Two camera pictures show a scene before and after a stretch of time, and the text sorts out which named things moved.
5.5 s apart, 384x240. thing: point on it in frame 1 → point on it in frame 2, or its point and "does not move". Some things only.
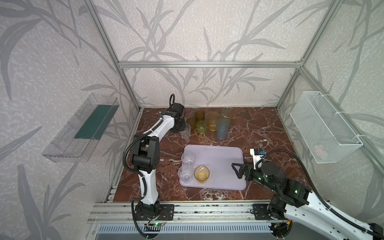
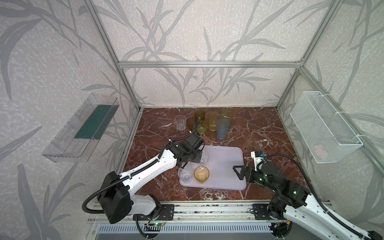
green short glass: [202, 126] does not move
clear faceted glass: [186, 133] → [204, 158]
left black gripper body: [182, 124] → [188, 154]
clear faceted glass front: [185, 173] does not move
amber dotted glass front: [192, 122] does not move
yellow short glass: [201, 173] does not move
